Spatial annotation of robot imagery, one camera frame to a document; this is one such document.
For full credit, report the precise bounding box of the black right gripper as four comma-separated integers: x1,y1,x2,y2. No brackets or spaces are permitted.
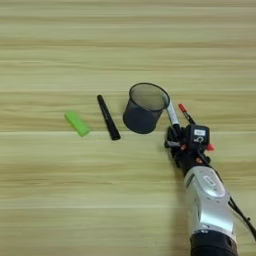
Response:
163,125,215,176

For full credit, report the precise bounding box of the white marker with black cap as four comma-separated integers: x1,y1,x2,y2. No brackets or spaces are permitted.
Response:
165,99,183,135

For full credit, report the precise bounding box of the black mesh pen cup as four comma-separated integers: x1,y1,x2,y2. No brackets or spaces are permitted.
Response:
122,82,171,135

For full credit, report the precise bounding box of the black marker pen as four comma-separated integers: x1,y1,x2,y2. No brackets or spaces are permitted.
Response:
96,94,122,142

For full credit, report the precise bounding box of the black box with white label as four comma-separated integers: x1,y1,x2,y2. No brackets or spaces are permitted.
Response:
185,123,211,148

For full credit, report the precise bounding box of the red capped pen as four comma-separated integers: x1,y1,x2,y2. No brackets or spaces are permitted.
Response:
177,102,198,126

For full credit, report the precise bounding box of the green eraser block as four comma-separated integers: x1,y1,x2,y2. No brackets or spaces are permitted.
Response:
63,110,91,138

